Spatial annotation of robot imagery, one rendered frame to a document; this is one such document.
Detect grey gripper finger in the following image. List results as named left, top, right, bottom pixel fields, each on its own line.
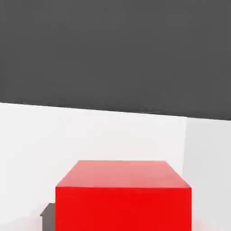
left=40, top=202, right=56, bottom=231

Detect small red cube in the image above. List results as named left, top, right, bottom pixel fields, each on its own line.
left=55, top=160, right=192, bottom=231

